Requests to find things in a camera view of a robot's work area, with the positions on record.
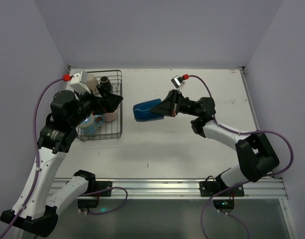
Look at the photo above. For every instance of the black cup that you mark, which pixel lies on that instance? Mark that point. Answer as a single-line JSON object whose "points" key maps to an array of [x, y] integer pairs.
{"points": [[105, 82]]}

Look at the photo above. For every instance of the beige cup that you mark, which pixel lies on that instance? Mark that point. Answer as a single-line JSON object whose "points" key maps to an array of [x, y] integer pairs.
{"points": [[92, 83]]}

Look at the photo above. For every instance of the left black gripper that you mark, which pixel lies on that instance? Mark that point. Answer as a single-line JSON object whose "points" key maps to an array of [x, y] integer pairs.
{"points": [[98, 100]]}

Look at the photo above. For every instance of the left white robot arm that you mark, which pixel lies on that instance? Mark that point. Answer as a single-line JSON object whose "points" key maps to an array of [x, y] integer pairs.
{"points": [[36, 211]]}

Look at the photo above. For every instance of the black wire dish rack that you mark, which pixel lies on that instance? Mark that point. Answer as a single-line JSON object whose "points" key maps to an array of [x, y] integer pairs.
{"points": [[114, 129]]}

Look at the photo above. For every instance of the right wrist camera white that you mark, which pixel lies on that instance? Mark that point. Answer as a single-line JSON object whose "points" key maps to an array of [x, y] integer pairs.
{"points": [[179, 81]]}

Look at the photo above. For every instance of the pink mug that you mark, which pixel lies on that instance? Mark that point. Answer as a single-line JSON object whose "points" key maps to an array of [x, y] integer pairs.
{"points": [[110, 117]]}

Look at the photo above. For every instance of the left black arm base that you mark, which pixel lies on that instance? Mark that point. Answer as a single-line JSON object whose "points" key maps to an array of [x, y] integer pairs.
{"points": [[92, 201]]}

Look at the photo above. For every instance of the dark blue mug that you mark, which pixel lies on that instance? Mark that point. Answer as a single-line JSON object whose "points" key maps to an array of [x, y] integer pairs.
{"points": [[142, 111]]}

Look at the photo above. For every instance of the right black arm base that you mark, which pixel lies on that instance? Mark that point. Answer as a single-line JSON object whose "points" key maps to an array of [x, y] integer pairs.
{"points": [[213, 185]]}

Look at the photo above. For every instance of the aluminium mounting rail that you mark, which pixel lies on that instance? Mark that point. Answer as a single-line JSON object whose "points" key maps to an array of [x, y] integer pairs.
{"points": [[267, 188]]}

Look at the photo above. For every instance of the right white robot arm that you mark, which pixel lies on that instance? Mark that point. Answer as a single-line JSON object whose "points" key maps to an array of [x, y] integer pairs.
{"points": [[256, 156]]}

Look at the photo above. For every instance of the light blue handled cup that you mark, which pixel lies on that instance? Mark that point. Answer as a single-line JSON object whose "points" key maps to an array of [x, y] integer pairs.
{"points": [[92, 124]]}

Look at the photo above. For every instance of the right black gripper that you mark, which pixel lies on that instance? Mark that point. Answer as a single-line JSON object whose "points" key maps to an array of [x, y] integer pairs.
{"points": [[175, 104]]}

